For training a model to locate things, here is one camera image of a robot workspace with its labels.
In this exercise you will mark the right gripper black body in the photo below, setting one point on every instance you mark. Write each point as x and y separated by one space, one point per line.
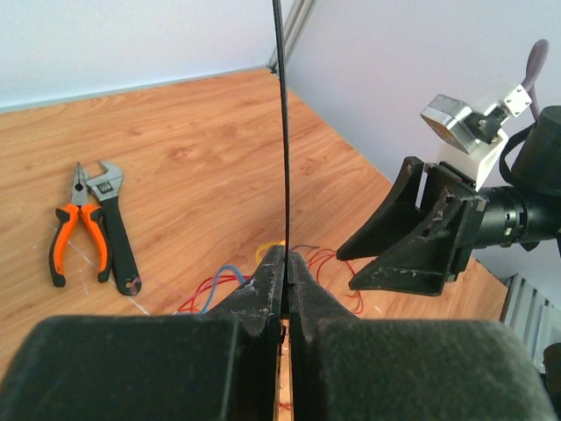
453 213

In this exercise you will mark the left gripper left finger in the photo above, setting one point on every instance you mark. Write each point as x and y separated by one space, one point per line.
220 365

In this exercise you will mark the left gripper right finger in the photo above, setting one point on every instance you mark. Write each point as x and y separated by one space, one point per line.
349 368

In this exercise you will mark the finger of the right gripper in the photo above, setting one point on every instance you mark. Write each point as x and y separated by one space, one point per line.
395 218
404 267

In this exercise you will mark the black zip tie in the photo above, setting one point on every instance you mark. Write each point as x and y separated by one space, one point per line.
281 72

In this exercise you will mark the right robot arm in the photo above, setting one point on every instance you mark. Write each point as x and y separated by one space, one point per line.
526 210

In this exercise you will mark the black adjustable wrench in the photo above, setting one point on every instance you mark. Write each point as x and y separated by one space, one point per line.
105 188

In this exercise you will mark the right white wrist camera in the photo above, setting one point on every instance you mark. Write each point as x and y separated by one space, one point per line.
473 136

